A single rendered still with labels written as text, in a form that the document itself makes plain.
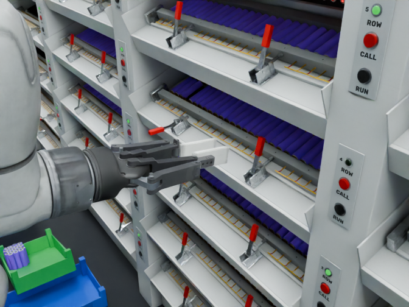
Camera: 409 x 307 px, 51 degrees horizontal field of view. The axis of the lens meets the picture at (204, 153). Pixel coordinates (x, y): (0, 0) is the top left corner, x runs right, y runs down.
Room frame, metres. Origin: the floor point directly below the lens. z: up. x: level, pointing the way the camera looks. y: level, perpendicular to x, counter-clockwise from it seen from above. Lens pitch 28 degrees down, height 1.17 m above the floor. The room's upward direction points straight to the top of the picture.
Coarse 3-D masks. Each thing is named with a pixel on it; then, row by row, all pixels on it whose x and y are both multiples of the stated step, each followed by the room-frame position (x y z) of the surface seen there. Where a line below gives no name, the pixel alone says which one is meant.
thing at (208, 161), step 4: (204, 156) 0.60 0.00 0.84; (208, 156) 0.60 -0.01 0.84; (212, 156) 0.60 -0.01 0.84; (200, 160) 0.58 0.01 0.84; (204, 160) 0.58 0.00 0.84; (208, 160) 0.59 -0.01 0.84; (212, 160) 0.59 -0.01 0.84; (204, 164) 0.58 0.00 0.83; (208, 164) 0.59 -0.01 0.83; (212, 164) 0.59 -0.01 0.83; (196, 168) 0.55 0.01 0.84; (200, 168) 0.56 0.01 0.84; (196, 172) 0.55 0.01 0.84
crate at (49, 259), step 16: (32, 240) 1.34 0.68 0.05; (48, 240) 1.35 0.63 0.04; (0, 256) 1.25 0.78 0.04; (32, 256) 1.28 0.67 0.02; (48, 256) 1.26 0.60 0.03; (64, 256) 1.24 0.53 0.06; (16, 272) 1.05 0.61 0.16; (32, 272) 1.07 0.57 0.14; (48, 272) 1.09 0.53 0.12; (64, 272) 1.11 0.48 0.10; (16, 288) 1.03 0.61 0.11; (32, 288) 1.05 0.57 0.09
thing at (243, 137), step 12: (168, 96) 1.02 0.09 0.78; (168, 108) 0.99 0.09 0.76; (180, 108) 0.97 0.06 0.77; (192, 108) 0.93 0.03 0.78; (204, 120) 0.89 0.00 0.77; (216, 120) 0.86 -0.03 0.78; (228, 132) 0.82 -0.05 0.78; (240, 132) 0.80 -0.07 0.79; (252, 144) 0.76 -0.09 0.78; (264, 144) 0.74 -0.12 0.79; (264, 156) 0.73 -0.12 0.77; (276, 156) 0.70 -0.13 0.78; (288, 156) 0.69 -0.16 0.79; (288, 168) 0.68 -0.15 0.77; (300, 168) 0.66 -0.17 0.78; (312, 168) 0.65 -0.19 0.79; (312, 180) 0.63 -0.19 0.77
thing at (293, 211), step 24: (168, 72) 1.09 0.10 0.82; (144, 96) 1.05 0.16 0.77; (144, 120) 1.02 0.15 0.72; (168, 120) 0.96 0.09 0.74; (192, 120) 0.93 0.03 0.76; (216, 144) 0.82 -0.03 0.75; (240, 144) 0.80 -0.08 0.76; (216, 168) 0.75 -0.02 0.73; (240, 168) 0.73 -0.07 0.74; (240, 192) 0.70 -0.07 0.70; (264, 192) 0.65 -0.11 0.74; (288, 192) 0.64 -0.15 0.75; (312, 192) 0.62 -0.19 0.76; (288, 216) 0.58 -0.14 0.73; (312, 216) 0.54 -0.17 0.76
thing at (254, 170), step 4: (260, 136) 0.69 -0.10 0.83; (260, 140) 0.69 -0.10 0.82; (264, 140) 0.69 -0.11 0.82; (256, 144) 0.69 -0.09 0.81; (260, 144) 0.68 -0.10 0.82; (256, 148) 0.69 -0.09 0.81; (260, 148) 0.68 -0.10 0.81; (256, 152) 0.69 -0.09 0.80; (260, 152) 0.68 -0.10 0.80; (256, 156) 0.69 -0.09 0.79; (256, 160) 0.68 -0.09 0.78; (256, 164) 0.68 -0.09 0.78; (252, 168) 0.68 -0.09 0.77; (256, 168) 0.68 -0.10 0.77; (252, 172) 0.68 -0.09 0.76; (256, 172) 0.68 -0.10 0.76
